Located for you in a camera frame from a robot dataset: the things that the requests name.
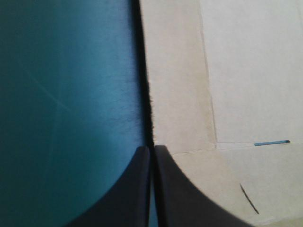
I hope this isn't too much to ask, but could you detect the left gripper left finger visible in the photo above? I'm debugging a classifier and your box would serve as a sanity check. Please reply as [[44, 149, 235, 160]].
[[63, 146, 152, 227]]

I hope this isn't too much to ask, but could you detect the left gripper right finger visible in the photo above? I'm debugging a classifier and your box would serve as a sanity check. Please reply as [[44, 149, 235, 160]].
[[153, 145, 258, 227]]

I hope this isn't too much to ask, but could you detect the brown cardboard box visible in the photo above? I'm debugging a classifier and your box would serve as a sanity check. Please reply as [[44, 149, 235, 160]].
[[139, 0, 303, 227]]

